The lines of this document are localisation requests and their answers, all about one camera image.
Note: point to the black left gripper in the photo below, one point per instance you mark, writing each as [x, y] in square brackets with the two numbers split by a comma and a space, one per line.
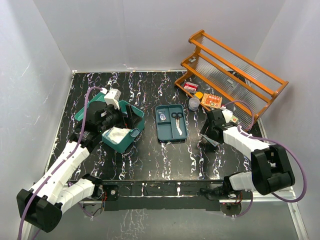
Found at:
[132, 118]

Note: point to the red white medicine box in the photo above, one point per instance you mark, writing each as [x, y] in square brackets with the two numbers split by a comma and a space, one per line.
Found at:
[191, 87]

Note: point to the white gauze pack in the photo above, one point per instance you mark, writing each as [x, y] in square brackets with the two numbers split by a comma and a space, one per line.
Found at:
[115, 135]

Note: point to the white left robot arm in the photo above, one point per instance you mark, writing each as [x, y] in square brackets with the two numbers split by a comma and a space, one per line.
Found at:
[45, 202]

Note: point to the clear tape roll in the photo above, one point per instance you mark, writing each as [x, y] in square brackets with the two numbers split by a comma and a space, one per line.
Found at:
[163, 115]

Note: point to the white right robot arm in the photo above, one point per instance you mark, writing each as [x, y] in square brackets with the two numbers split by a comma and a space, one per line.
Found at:
[270, 166]

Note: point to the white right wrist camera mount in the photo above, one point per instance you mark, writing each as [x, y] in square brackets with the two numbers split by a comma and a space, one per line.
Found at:
[227, 114]

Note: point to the blue divided tray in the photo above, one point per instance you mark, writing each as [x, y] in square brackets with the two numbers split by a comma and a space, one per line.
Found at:
[167, 131]

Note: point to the black scissors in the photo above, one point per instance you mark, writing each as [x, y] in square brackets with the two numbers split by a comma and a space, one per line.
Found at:
[177, 116]

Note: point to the orange wooden shelf rack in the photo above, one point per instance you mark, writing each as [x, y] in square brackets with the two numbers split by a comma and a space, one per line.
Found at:
[250, 88]

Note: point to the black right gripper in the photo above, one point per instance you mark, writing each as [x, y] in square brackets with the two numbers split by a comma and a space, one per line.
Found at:
[206, 131]

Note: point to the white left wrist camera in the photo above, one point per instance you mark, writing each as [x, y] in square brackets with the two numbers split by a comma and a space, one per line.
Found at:
[112, 98]

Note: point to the teal medicine kit box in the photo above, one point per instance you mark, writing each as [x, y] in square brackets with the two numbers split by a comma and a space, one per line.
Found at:
[91, 139]

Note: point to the aluminium frame rail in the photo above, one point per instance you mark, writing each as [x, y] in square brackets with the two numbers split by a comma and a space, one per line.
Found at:
[266, 218]

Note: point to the clear measuring cup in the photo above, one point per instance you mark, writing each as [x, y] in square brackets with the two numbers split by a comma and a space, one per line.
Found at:
[193, 104]

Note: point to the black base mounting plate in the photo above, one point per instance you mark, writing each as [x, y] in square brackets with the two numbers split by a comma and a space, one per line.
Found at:
[162, 195]

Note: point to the small green white box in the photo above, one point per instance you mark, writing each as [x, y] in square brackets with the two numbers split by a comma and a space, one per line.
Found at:
[234, 119]

